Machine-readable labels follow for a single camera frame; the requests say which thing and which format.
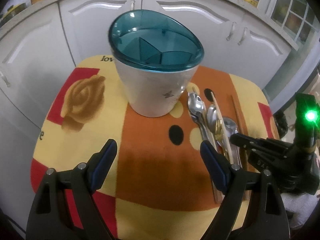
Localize gold fork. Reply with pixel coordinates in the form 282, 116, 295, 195
214, 119, 230, 161

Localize small steel spoon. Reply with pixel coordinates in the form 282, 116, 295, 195
207, 105, 223, 136

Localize large steel spoon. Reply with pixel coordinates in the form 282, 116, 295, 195
187, 92, 216, 149

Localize white kitchen cabinets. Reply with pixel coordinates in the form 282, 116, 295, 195
1, 0, 297, 125

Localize dark wooden chopstick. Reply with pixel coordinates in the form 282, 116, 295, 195
231, 95, 250, 200

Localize light wooden chopstick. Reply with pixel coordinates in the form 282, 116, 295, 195
192, 86, 223, 204
211, 92, 234, 164

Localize steel spoon far right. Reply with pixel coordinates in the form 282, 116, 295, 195
223, 117, 242, 167

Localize colourful fleece table mat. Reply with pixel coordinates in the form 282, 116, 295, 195
31, 55, 279, 239

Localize floral utensil holder teal insert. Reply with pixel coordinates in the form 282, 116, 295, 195
108, 9, 204, 118

